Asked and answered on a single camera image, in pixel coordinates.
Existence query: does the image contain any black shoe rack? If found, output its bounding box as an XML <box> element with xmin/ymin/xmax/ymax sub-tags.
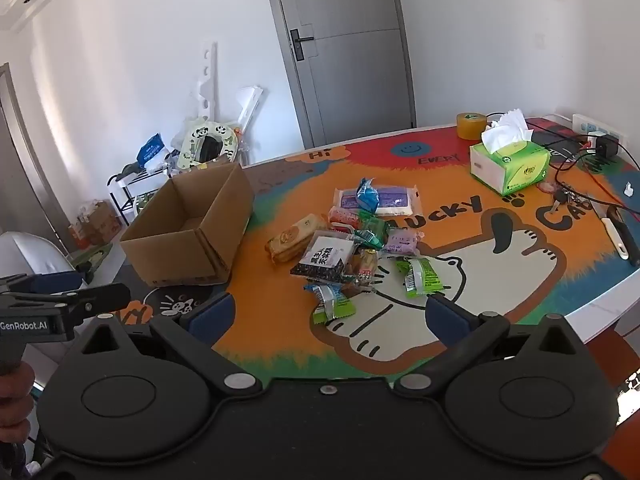
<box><xmin>107</xmin><ymin>162</ymin><xmax>172</xmax><ymax>226</ymax></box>

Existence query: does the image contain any yellow tape roll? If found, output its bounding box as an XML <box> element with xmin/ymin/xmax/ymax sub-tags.
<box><xmin>455</xmin><ymin>112</ymin><xmax>489</xmax><ymax>140</ymax></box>

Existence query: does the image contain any green tissue box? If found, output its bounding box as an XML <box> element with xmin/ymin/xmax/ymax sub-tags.
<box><xmin>468</xmin><ymin>108</ymin><xmax>551</xmax><ymax>197</ymax></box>

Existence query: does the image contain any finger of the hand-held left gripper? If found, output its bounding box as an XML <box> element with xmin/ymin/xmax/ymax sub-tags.
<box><xmin>0</xmin><ymin>272</ymin><xmax>85</xmax><ymax>295</ymax></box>
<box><xmin>0</xmin><ymin>282</ymin><xmax>132</xmax><ymax>313</ymax></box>

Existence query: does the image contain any bright green snack packet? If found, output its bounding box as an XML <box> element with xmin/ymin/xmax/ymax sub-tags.
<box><xmin>394</xmin><ymin>257</ymin><xmax>444</xmax><ymax>299</ymax></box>

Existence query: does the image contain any black charger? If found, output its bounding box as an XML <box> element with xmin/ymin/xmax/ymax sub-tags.
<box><xmin>594</xmin><ymin>134</ymin><xmax>621</xmax><ymax>159</ymax></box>

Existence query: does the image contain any short white foam piece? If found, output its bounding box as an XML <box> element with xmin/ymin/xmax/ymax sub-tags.
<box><xmin>234</xmin><ymin>85</ymin><xmax>264</xmax><ymax>132</ymax></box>

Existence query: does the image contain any dark green snack packet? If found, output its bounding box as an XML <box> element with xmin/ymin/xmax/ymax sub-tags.
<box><xmin>356</xmin><ymin>215</ymin><xmax>391</xmax><ymax>249</ymax></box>

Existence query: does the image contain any person's left hand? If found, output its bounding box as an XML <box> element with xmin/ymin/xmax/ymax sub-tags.
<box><xmin>0</xmin><ymin>361</ymin><xmax>37</xmax><ymax>445</ymax></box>

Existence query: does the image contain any bunch of keys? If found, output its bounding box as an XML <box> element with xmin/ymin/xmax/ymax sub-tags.
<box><xmin>549</xmin><ymin>181</ymin><xmax>577</xmax><ymax>219</ymax></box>

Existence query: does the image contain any grey door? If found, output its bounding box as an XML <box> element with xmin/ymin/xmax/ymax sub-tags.
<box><xmin>260</xmin><ymin>0</ymin><xmax>419</xmax><ymax>151</ymax></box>

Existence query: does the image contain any large white purple snack packet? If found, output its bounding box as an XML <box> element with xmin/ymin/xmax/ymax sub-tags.
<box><xmin>333</xmin><ymin>185</ymin><xmax>422</xmax><ymax>219</ymax></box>

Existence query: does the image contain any blue plastic bag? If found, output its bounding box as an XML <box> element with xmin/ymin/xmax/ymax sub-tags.
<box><xmin>137</xmin><ymin>132</ymin><xmax>167</xmax><ymax>164</ymax></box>

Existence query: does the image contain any pink red snack packet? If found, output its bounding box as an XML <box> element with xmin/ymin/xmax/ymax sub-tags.
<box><xmin>328</xmin><ymin>205</ymin><xmax>362</xmax><ymax>229</ymax></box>

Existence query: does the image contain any white rounded object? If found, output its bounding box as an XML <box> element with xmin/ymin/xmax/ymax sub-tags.
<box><xmin>0</xmin><ymin>231</ymin><xmax>84</xmax><ymax>292</ymax></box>

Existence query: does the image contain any brown printed carton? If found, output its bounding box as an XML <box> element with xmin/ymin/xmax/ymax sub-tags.
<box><xmin>67</xmin><ymin>200</ymin><xmax>122</xmax><ymax>251</ymax></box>

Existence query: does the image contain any red cable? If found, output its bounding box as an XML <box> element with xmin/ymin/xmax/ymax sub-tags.
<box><xmin>580</xmin><ymin>149</ymin><xmax>640</xmax><ymax>211</ymax></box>

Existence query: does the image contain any white power strip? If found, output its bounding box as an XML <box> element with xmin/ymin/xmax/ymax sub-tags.
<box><xmin>572</xmin><ymin>113</ymin><xmax>632</xmax><ymax>147</ymax></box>

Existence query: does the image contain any black oblong object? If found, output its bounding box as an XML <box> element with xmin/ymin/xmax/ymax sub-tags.
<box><xmin>612</xmin><ymin>207</ymin><xmax>640</xmax><ymax>267</ymax></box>

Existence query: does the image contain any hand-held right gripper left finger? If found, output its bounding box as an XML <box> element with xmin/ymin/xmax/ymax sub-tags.
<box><xmin>75</xmin><ymin>291</ymin><xmax>263</xmax><ymax>401</ymax></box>

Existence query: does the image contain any long white foam board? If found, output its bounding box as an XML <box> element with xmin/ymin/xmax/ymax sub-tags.
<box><xmin>192</xmin><ymin>42</ymin><xmax>219</xmax><ymax>122</ymax></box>

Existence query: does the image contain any black and white snack packet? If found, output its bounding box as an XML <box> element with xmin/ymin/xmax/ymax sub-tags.
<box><xmin>290</xmin><ymin>230</ymin><xmax>357</xmax><ymax>284</ymax></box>

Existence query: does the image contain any cardboard box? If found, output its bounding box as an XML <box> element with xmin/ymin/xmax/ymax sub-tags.
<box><xmin>119</xmin><ymin>161</ymin><xmax>256</xmax><ymax>288</ymax></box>

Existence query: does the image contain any white-handled knife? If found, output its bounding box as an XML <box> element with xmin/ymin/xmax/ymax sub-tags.
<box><xmin>586</xmin><ymin>197</ymin><xmax>630</xmax><ymax>261</ymax></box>

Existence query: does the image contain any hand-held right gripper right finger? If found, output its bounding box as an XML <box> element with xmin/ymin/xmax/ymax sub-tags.
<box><xmin>392</xmin><ymin>295</ymin><xmax>591</xmax><ymax>398</ymax></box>

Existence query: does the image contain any green floor mat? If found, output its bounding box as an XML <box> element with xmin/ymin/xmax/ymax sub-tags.
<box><xmin>69</xmin><ymin>244</ymin><xmax>114</xmax><ymax>273</ymax></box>

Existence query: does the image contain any green and blue snack packet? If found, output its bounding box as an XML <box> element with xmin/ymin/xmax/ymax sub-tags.
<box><xmin>304</xmin><ymin>282</ymin><xmax>356</xmax><ymax>327</ymax></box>

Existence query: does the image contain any black door handle lock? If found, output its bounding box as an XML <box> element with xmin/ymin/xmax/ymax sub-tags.
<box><xmin>290</xmin><ymin>29</ymin><xmax>316</xmax><ymax>62</ymax></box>

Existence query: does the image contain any panda neck pillow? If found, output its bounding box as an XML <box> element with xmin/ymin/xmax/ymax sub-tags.
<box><xmin>176</xmin><ymin>117</ymin><xmax>242</xmax><ymax>167</ymax></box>

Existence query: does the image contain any orange biscuit pack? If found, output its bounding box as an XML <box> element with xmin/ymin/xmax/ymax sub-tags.
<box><xmin>264</xmin><ymin>213</ymin><xmax>329</xmax><ymax>264</ymax></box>

